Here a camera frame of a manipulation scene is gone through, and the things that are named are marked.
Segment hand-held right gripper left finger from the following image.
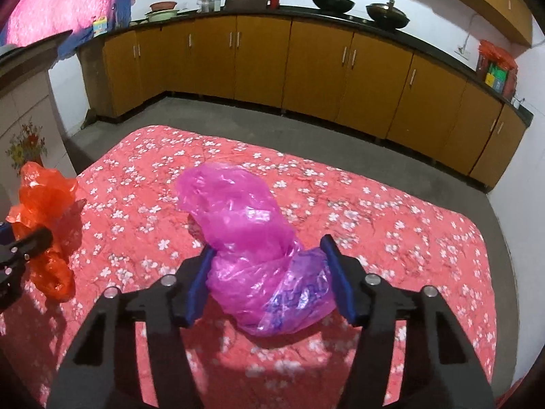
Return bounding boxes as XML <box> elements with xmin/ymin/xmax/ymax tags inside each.
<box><xmin>47</xmin><ymin>247</ymin><xmax>218</xmax><ymax>409</ymax></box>

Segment magenta plastic bag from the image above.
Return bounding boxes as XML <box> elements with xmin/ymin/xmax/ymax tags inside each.
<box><xmin>174</xmin><ymin>163</ymin><xmax>339</xmax><ymax>337</ymax></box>

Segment black kitchen countertop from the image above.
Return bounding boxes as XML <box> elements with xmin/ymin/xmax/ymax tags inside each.
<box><xmin>91</xmin><ymin>4</ymin><xmax>535</xmax><ymax>122</ymax></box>

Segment white cabinet with flower print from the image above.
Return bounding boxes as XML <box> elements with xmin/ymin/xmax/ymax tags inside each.
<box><xmin>0</xmin><ymin>30</ymin><xmax>81</xmax><ymax>205</ymax></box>

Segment pale green basin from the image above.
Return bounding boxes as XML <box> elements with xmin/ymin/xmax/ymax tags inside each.
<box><xmin>145</xmin><ymin>9</ymin><xmax>183</xmax><ymax>23</ymax></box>

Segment green and yellow box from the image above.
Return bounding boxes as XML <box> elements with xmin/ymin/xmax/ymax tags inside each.
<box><xmin>485</xmin><ymin>63</ymin><xmax>509</xmax><ymax>92</ymax></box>

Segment orange lower kitchen cabinets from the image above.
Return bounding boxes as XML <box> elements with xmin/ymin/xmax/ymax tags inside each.
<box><xmin>79</xmin><ymin>14</ymin><xmax>533</xmax><ymax>188</ymax></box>

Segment pink curtain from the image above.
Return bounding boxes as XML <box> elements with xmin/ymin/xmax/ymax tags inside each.
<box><xmin>0</xmin><ymin>0</ymin><xmax>141</xmax><ymax>47</ymax></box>

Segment red bag on containers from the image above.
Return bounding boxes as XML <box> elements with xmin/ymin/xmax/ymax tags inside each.
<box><xmin>477</xmin><ymin>39</ymin><xmax>519</xmax><ymax>94</ymax></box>

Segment red floral blanket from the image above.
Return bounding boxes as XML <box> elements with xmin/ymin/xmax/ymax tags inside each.
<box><xmin>0</xmin><ymin>125</ymin><xmax>498</xmax><ymax>409</ymax></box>

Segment black wok with lid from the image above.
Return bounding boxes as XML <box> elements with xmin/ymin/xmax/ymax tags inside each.
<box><xmin>365</xmin><ymin>0</ymin><xmax>411</xmax><ymax>30</ymax></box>

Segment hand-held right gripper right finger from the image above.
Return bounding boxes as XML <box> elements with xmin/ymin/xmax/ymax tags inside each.
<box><xmin>319</xmin><ymin>234</ymin><xmax>497</xmax><ymax>409</ymax></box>

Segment red plastic bag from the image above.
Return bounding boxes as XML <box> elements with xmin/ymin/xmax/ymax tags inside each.
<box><xmin>6</xmin><ymin>162</ymin><xmax>88</xmax><ymax>303</ymax></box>

